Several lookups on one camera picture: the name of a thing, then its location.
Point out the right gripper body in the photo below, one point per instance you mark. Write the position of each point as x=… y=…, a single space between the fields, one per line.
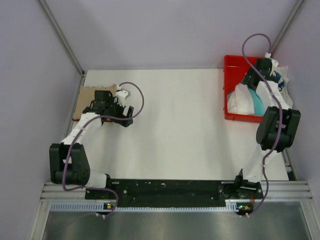
x=250 y=74

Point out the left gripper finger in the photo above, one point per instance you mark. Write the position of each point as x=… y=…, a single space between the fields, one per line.
x=128 y=111
x=124 y=123

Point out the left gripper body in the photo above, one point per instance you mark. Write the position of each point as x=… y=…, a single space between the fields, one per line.
x=115 y=109

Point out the white t shirt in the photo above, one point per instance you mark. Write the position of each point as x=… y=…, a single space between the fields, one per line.
x=280 y=91

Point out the teal t shirt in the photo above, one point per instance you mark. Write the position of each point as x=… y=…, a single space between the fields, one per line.
x=245 y=103

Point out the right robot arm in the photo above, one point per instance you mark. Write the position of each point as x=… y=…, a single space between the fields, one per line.
x=275 y=133

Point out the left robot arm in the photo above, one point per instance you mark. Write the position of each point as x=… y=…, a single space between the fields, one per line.
x=68 y=160

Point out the folded brown t shirt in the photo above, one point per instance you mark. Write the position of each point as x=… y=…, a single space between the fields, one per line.
x=86 y=95

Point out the red plastic bin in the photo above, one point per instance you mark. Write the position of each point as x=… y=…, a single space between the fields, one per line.
x=235 y=69

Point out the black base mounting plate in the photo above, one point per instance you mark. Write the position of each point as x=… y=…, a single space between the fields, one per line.
x=238 y=186

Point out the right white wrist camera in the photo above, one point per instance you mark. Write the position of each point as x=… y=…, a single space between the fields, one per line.
x=272 y=73

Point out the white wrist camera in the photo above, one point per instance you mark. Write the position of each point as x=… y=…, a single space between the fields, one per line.
x=272 y=73
x=122 y=95

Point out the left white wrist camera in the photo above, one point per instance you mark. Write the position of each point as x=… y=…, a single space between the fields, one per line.
x=122 y=95

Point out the grey slotted cable duct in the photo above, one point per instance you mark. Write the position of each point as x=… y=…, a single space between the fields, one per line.
x=101 y=207

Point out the aluminium frame rail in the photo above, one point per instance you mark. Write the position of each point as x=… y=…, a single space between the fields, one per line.
x=275 y=190

